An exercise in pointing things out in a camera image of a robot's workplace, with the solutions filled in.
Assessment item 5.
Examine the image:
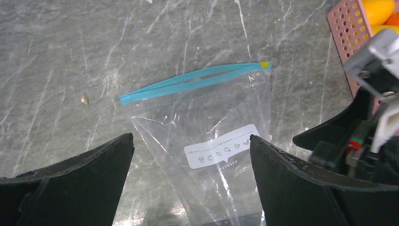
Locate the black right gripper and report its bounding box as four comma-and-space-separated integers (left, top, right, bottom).
293, 88, 399, 186

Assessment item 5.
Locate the yellow lemon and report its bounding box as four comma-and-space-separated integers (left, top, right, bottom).
362, 0, 395, 25

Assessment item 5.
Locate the small beige debris piece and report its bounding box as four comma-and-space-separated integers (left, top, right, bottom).
80, 94, 89, 105

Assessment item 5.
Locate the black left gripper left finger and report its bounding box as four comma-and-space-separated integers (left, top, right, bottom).
0, 133, 135, 226

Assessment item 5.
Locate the yellow mango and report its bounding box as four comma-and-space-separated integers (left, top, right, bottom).
371, 25, 399, 35

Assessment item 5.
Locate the orange fruit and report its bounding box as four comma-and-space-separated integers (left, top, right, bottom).
384, 12, 399, 26

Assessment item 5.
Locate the clear zip top bag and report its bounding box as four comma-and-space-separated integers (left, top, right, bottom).
120, 61, 272, 226

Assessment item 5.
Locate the pink perforated plastic basket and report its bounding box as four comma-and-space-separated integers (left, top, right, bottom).
327, 0, 383, 113

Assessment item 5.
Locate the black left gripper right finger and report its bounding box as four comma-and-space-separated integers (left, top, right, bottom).
250, 135, 399, 226

